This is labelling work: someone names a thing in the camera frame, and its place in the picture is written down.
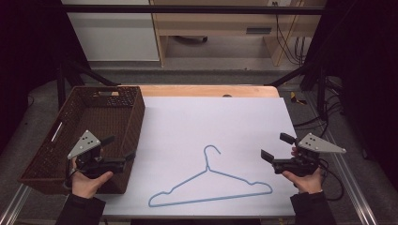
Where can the light wooden desk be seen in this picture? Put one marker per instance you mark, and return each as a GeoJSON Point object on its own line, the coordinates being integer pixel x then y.
{"type": "Point", "coordinates": [203, 25]}

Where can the dark curtain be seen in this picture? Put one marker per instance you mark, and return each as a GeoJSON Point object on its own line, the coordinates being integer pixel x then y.
{"type": "Point", "coordinates": [28, 47]}
{"type": "Point", "coordinates": [369, 62]}

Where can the person's left hand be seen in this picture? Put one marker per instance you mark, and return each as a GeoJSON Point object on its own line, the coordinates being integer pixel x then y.
{"type": "Point", "coordinates": [85, 186]}

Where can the aluminium rail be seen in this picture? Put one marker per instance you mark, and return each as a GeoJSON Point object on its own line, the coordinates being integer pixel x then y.
{"type": "Point", "coordinates": [14, 206]}
{"type": "Point", "coordinates": [353, 187]}

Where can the brown woven basket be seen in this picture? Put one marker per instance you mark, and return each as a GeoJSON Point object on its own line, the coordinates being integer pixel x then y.
{"type": "Point", "coordinates": [100, 115]}

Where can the black horizontal frame bar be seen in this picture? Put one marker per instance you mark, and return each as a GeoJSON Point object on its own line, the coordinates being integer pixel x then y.
{"type": "Point", "coordinates": [187, 9]}

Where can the white table mat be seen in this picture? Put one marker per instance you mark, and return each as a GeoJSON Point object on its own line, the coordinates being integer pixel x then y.
{"type": "Point", "coordinates": [219, 125]}

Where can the white cabinet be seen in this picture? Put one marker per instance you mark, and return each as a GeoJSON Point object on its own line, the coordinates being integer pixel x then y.
{"type": "Point", "coordinates": [112, 37]}

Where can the person's right hand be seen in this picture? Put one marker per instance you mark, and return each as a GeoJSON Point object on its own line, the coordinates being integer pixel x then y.
{"type": "Point", "coordinates": [308, 183]}

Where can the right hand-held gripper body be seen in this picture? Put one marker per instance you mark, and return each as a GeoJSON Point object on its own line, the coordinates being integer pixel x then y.
{"type": "Point", "coordinates": [316, 144]}

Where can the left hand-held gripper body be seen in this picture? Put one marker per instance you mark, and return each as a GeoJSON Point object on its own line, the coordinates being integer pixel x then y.
{"type": "Point", "coordinates": [84, 144]}

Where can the yellow and black tool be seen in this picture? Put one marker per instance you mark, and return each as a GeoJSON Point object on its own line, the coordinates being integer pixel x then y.
{"type": "Point", "coordinates": [295, 98]}

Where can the black metal stand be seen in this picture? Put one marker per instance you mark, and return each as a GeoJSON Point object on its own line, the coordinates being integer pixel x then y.
{"type": "Point", "coordinates": [61, 84]}
{"type": "Point", "coordinates": [320, 90]}

